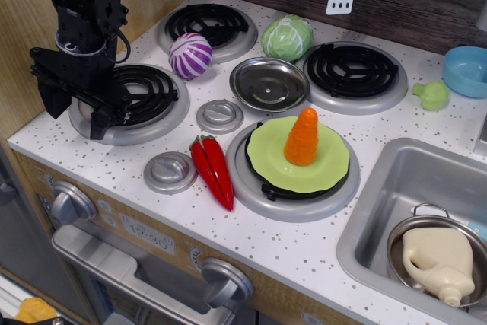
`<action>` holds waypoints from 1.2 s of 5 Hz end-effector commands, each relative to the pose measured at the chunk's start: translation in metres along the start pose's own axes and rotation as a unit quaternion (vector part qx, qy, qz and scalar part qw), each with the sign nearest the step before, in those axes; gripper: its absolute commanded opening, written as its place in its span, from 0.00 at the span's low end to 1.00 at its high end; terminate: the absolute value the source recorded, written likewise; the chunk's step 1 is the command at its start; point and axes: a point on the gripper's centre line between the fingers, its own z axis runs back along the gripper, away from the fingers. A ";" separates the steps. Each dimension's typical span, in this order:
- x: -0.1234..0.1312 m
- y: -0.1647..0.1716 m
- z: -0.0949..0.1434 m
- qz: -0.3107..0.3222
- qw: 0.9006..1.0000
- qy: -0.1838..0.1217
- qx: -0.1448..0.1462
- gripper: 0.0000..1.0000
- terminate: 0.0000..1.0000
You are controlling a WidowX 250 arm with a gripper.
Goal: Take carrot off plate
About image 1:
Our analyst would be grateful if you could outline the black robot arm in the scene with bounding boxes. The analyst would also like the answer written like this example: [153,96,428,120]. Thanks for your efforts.
[30,0,129,140]

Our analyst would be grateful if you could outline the stove burner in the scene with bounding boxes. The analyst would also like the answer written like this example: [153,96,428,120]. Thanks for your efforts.
[68,64,191,146]
[296,41,408,116]
[226,122,360,223]
[157,4,258,64]

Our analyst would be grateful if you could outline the purple striped toy onion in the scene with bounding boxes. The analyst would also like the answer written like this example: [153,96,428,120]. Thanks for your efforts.
[169,33,213,80]

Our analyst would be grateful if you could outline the silver sink basin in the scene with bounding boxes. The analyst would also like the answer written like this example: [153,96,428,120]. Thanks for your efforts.
[337,138,486,324]

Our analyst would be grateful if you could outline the silver countertop knob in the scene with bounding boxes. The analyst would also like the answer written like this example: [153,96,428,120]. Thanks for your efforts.
[196,100,244,135]
[143,151,198,195]

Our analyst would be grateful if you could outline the blue plastic bowl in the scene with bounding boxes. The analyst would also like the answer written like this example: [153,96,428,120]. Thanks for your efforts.
[442,46,486,98]

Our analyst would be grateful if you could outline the back right stove burner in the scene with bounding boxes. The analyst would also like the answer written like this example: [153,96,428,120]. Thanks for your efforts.
[296,41,408,116]

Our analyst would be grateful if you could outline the oven clock display panel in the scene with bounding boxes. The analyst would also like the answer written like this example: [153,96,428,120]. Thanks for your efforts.
[119,213,176,256]

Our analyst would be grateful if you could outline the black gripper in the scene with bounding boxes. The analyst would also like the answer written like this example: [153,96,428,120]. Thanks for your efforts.
[30,47,129,140]

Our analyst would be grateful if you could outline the small silver metal bowl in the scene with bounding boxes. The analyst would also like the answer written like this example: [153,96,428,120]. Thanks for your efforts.
[229,57,310,112]

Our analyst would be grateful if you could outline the light green plate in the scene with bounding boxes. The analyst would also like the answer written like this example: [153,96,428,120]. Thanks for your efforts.
[247,116,350,193]

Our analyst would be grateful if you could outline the silver metal pot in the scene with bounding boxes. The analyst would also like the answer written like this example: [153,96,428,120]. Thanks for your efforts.
[387,203,486,308]

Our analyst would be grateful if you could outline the left silver oven knob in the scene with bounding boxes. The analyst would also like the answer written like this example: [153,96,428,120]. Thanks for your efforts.
[51,180,97,225]

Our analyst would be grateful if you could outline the upper silver countertop knob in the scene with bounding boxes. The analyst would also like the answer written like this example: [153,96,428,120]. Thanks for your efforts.
[196,100,244,135]

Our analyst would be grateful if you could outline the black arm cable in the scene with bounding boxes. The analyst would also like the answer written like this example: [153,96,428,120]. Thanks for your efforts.
[112,29,132,65]

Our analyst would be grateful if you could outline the cream toy detergent bottle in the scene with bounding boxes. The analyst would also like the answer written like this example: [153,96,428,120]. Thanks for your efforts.
[402,228,476,308]

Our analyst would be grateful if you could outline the red toy chili pepper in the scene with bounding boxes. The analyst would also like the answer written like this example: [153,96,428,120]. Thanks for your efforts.
[190,135,234,212]

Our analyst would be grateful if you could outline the front right stove burner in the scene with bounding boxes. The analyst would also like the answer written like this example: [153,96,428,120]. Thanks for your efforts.
[226,122,360,223]

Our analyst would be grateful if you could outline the back left stove burner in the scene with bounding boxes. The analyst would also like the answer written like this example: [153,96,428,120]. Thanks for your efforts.
[157,4,258,64]

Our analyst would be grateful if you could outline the green toy cabbage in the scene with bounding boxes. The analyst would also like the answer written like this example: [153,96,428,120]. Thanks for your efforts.
[260,14,314,62]

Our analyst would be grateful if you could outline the silver oven knob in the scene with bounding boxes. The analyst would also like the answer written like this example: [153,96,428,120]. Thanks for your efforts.
[201,258,254,308]
[51,180,97,225]

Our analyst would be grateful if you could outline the yellow object bottom left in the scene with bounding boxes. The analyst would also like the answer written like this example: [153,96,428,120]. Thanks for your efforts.
[14,298,57,324]

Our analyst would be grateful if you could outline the silver oven door handle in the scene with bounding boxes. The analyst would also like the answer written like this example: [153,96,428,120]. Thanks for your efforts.
[52,225,237,324]

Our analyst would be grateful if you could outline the light green toy broccoli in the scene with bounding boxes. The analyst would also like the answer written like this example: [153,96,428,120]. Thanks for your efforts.
[412,81,450,110]

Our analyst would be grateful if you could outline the lower silver countertop knob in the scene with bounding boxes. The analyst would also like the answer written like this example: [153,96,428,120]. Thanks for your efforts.
[143,151,198,195]

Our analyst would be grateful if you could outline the orange toy carrot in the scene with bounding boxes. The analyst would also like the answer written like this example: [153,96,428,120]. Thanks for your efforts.
[284,107,319,166]

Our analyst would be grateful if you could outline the front left stove burner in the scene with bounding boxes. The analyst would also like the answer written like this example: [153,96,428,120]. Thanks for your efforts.
[68,64,191,146]

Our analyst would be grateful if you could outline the right silver oven knob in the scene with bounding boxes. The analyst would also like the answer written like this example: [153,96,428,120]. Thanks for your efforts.
[201,258,254,308]

